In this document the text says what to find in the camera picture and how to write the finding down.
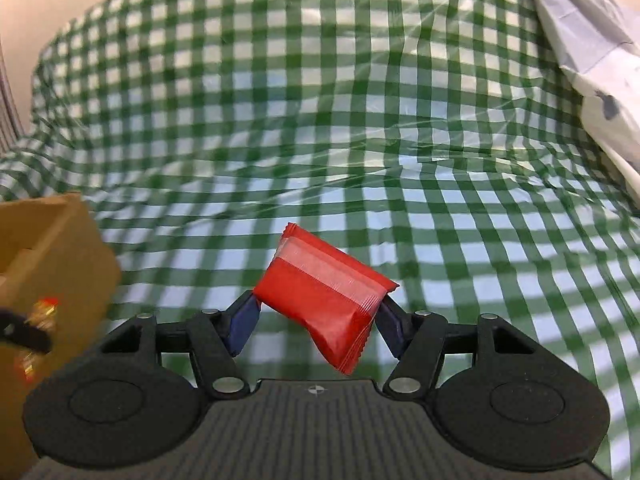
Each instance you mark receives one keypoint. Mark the green checkered sofa cover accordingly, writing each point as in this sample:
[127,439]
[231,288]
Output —
[437,141]

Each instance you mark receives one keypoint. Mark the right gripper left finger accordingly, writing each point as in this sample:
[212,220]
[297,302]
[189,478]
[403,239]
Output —
[216,338]

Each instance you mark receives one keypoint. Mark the red rectangular snack packet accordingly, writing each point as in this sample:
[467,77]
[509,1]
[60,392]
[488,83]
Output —
[331,294]

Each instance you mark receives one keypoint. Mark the cardboard box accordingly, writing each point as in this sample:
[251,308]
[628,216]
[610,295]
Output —
[51,249]

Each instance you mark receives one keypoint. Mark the grey folded drying rack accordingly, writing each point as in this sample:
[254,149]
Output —
[11,129]

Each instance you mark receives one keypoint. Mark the small red-orange snack bar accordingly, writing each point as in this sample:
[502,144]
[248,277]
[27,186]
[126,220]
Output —
[43,315]

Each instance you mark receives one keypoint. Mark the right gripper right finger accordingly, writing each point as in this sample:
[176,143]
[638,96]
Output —
[417,341]

